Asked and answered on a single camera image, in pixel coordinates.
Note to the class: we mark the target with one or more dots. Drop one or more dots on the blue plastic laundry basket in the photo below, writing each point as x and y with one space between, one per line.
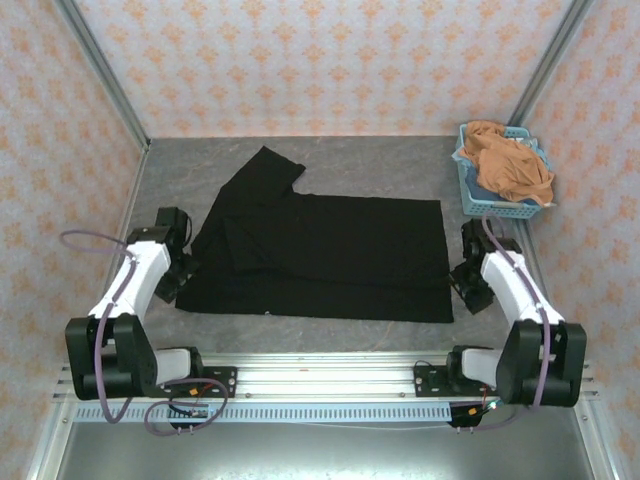
500 211

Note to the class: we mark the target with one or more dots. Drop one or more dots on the small circuit board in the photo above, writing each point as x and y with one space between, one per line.
197 413
495 404

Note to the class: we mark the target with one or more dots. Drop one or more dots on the grey metal panel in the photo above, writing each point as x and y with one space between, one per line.
325 455

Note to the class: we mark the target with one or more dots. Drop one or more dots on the black t-shirt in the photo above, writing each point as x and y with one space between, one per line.
325 250

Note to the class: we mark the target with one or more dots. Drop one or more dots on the light blue cloth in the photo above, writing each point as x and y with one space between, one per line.
457 156

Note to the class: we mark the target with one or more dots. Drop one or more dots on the aluminium table side rail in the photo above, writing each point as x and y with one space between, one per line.
131 200
592 440

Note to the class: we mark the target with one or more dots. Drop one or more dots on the orange t-shirt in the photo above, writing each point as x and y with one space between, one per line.
510 165

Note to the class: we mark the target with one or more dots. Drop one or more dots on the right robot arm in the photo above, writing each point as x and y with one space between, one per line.
507 290

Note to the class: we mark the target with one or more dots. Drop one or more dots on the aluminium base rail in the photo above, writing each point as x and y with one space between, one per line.
325 377

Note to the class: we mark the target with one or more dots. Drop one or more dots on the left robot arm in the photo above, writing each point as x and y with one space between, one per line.
145 280

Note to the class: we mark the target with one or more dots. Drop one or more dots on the aluminium frame post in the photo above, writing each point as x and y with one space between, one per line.
552 60
103 70

